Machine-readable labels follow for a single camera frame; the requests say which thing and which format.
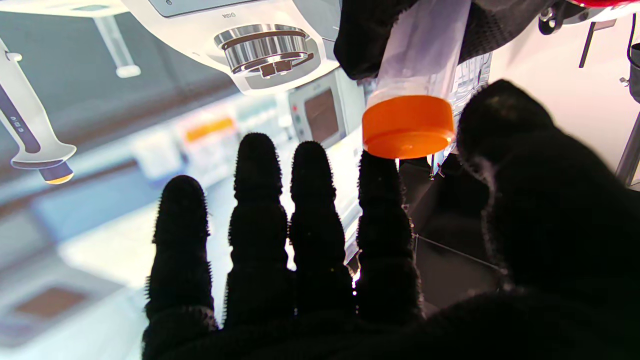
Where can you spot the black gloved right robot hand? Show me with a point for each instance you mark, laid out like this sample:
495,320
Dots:
550,225

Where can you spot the grey metal stand post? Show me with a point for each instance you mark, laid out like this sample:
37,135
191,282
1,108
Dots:
631,155

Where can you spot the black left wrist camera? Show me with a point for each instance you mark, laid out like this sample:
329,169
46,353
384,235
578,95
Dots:
552,17

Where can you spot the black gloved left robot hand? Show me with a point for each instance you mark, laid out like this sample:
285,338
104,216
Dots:
365,35

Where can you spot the black backdrop stand pole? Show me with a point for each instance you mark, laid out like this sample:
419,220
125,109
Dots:
432,167

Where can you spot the printed laboratory backdrop banner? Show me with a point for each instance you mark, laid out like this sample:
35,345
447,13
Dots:
125,125

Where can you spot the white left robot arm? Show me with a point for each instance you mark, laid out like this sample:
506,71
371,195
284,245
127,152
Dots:
615,12

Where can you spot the clear plastic test tube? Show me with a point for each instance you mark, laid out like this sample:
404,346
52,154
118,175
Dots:
425,55

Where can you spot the orange tube cap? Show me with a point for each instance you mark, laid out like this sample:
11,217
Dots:
407,125

